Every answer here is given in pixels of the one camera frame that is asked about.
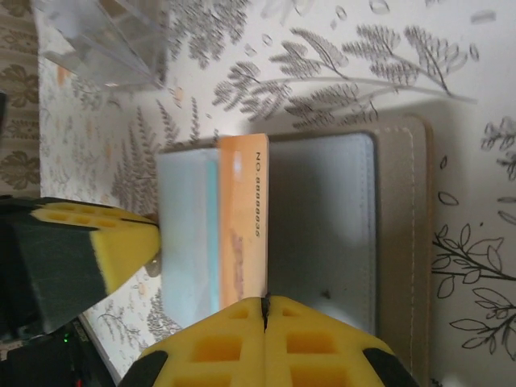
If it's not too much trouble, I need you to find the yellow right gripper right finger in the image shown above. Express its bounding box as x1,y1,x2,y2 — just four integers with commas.
264,295,400,387

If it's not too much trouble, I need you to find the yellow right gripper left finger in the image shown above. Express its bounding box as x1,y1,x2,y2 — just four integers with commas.
139,296,268,387

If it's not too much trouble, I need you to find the light teal plastic card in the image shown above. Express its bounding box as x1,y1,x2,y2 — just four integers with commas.
205,155,222,311

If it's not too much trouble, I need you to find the orange plastic card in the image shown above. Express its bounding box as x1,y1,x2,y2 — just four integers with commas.
217,133,270,310

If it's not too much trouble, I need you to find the floral patterned table cover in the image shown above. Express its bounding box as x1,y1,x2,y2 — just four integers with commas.
38,0,516,387

